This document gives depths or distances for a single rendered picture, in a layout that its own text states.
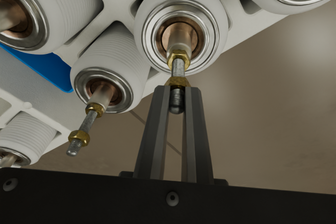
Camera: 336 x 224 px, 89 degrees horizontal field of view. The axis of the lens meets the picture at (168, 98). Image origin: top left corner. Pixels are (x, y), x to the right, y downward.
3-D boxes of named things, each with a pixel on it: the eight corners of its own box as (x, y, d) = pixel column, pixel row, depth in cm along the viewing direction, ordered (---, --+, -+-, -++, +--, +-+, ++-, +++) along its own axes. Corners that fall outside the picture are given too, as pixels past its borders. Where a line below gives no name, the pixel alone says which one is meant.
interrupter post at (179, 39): (195, 45, 17) (196, 62, 15) (173, 54, 18) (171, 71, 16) (186, 23, 16) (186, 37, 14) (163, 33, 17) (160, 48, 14)
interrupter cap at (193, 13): (226, 57, 18) (227, 60, 18) (162, 79, 21) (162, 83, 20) (204, -21, 14) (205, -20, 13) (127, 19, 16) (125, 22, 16)
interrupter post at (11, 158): (4, 153, 37) (-8, 168, 34) (9, 150, 36) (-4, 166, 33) (16, 158, 38) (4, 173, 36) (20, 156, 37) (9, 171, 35)
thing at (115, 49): (110, 7, 32) (57, 51, 19) (160, 16, 33) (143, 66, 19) (113, 53, 39) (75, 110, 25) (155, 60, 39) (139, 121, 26)
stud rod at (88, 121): (96, 95, 21) (63, 150, 15) (104, 96, 21) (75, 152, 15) (97, 101, 22) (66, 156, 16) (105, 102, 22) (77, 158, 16)
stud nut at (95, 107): (87, 101, 19) (83, 106, 19) (102, 103, 19) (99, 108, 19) (89, 112, 21) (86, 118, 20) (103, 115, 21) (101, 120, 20)
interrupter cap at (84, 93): (69, 60, 20) (66, 63, 19) (134, 71, 20) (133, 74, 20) (81, 105, 25) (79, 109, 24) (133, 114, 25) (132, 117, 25)
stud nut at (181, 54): (192, 64, 15) (193, 69, 14) (175, 71, 15) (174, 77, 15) (182, 44, 13) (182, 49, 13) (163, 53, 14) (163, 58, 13)
